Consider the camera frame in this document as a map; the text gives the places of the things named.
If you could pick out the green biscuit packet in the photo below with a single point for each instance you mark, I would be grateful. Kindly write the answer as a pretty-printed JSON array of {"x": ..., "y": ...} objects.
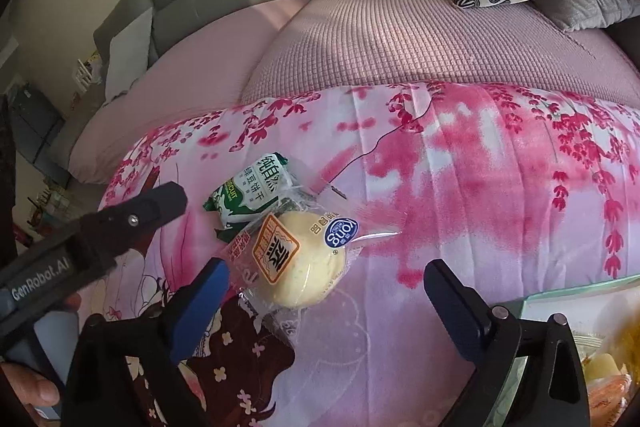
[{"x": 245, "y": 192}]

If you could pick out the round bun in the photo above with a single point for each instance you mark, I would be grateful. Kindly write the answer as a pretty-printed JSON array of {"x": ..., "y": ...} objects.
[{"x": 305, "y": 267}]

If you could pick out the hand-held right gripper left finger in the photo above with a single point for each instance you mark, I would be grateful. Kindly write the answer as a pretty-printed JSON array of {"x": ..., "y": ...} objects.
[{"x": 200, "y": 307}]

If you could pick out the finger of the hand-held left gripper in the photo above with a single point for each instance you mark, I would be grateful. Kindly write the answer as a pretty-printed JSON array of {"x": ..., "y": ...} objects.
[{"x": 145, "y": 207}]

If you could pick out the white tray with green rim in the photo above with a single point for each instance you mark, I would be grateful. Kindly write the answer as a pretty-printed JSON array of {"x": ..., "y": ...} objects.
[{"x": 565, "y": 292}]

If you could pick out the white rack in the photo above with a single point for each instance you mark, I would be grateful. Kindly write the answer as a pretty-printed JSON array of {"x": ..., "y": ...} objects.
[{"x": 85, "y": 72}]

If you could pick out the orange translucent snack packet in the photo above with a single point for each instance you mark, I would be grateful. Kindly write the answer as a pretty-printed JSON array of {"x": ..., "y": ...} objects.
[{"x": 627, "y": 337}]

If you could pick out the thin black thread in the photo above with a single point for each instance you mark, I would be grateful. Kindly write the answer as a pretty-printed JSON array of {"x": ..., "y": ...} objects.
[{"x": 378, "y": 141}]

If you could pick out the pink sofa seat cover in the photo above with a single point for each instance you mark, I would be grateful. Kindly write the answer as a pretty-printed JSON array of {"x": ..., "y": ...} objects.
[
  {"x": 400, "y": 37},
  {"x": 175, "y": 97}
]

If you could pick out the dark blue cabinet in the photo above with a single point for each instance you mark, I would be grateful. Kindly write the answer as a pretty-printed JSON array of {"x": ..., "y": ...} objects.
[{"x": 35, "y": 122}]

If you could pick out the grey pillow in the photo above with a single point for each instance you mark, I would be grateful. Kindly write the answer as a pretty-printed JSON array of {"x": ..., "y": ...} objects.
[{"x": 590, "y": 2}]

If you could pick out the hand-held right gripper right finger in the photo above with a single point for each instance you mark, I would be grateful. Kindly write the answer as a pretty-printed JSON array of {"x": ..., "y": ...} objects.
[{"x": 452, "y": 307}]

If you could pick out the person's left hand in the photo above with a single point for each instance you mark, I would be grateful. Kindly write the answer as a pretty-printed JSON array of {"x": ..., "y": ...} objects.
[{"x": 27, "y": 389}]

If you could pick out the light blue pillow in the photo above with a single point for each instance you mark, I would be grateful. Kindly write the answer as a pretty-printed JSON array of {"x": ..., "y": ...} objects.
[{"x": 125, "y": 57}]

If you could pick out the printed cartoon blanket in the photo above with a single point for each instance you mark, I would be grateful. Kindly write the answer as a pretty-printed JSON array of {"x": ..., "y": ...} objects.
[{"x": 475, "y": 182}]

